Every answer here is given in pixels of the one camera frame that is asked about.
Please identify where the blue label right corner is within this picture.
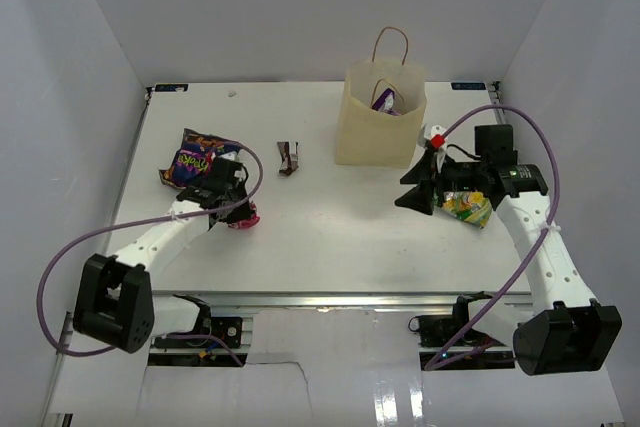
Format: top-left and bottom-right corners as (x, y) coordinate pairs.
(451, 82), (486, 91)

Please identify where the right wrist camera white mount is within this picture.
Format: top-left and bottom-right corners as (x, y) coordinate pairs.
(418, 124), (448, 173)

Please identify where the purple snack pouch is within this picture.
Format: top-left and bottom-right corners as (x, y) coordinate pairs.
(371, 88), (400, 116)

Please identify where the brown chocolate bar wrapper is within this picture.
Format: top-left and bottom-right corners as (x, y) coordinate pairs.
(277, 141), (299, 177)

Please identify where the green yellow Fox's candy bag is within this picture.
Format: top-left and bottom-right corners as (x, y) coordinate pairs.
(438, 191), (493, 229)

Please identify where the dark blue Kroks chip bag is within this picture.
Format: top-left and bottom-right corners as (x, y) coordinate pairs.
(158, 128), (241, 190)

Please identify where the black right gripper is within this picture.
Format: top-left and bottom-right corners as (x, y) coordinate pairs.
(394, 149), (487, 216)

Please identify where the red snack packet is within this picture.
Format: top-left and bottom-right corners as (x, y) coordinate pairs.
(224, 201), (260, 230)

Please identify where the blue label left corner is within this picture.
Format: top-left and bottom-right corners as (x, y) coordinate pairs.
(153, 83), (189, 93)

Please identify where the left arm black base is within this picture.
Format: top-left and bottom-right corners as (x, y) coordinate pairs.
(148, 296), (247, 367)

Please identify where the blue label corner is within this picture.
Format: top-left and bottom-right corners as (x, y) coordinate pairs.
(153, 83), (189, 93)
(451, 82), (486, 91)

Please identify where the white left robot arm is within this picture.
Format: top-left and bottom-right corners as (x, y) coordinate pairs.
(73, 157), (251, 353)

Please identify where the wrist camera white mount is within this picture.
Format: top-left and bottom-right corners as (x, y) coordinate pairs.
(418, 124), (448, 173)
(234, 166), (249, 183)

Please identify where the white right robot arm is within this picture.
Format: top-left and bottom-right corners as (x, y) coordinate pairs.
(395, 125), (622, 376)

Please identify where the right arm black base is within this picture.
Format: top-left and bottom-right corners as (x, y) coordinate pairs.
(407, 292), (516, 371)

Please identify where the beige paper bag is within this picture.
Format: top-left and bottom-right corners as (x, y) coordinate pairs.
(334, 26), (427, 168)

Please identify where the aluminium table front rail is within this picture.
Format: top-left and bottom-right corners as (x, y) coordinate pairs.
(149, 288), (534, 310)

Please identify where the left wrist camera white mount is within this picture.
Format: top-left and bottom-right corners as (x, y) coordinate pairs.
(234, 166), (249, 183)

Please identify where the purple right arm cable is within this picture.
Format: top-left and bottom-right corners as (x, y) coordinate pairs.
(424, 104), (560, 373)

